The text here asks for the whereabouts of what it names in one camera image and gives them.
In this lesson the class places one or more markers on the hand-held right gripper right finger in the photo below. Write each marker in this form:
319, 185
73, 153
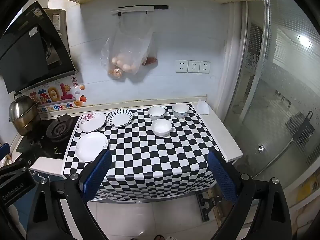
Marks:
222, 177

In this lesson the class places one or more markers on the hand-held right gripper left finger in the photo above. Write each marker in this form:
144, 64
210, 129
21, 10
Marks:
98, 172

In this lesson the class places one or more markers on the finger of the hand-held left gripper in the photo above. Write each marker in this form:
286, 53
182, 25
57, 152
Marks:
3, 151

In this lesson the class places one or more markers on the plain white plate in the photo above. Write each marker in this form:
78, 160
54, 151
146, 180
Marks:
90, 145

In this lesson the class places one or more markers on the floral white plate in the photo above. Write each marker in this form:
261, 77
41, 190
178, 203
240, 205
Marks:
92, 122

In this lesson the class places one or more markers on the striped white plate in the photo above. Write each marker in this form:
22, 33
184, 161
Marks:
120, 117

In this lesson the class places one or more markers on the plain white bowl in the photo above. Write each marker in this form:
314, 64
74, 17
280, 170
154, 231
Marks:
161, 127

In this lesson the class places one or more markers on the blue patterned white bowl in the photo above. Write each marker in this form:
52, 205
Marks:
180, 110

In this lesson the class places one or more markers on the white bowl with dark rim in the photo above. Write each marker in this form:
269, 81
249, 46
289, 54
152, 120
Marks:
156, 112

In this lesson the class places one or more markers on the stainless steel pot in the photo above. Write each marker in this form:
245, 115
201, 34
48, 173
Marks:
23, 115

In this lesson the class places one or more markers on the black gas stove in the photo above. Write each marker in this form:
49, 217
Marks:
50, 135

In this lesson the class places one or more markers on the black white checkered tablecloth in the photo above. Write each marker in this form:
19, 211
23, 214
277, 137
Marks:
150, 160

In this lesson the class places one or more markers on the white tissue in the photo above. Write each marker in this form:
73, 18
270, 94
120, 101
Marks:
203, 107

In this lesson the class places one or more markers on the black rack behind glass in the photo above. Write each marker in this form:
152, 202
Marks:
301, 127

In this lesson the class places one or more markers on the black range hood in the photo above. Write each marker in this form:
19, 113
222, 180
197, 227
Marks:
27, 50

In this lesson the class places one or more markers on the clear plastic bag of eggs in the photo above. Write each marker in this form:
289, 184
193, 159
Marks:
127, 55

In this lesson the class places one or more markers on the clear plastic bag, red contents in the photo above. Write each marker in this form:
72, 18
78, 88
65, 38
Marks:
150, 57

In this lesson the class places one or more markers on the black metal bracket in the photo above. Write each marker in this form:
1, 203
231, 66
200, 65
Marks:
207, 205

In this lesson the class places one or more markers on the colourful wall stickers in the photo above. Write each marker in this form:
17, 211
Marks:
55, 95

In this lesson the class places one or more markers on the white wall socket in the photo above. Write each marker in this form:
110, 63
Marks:
204, 67
193, 66
181, 66

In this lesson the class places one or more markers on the wall hook rail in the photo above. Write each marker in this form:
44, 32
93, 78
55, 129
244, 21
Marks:
140, 8

